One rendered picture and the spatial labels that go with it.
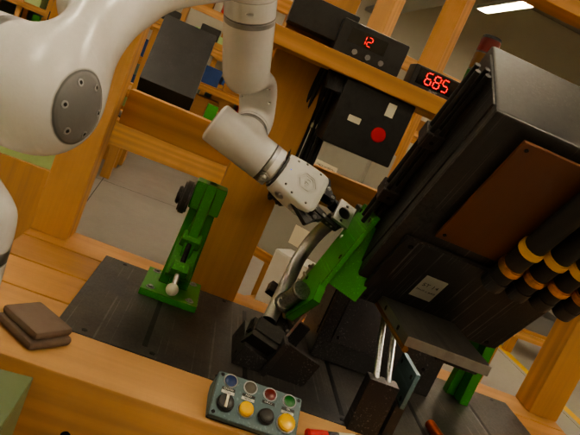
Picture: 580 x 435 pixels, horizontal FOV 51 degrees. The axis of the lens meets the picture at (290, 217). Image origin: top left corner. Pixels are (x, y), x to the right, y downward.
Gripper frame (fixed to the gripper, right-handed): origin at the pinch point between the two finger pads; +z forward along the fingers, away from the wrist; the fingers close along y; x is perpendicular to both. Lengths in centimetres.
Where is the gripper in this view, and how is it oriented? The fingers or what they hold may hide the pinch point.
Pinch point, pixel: (335, 215)
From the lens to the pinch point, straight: 127.9
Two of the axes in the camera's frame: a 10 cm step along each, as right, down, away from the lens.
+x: -4.9, 3.7, 7.9
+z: 7.8, 6.0, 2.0
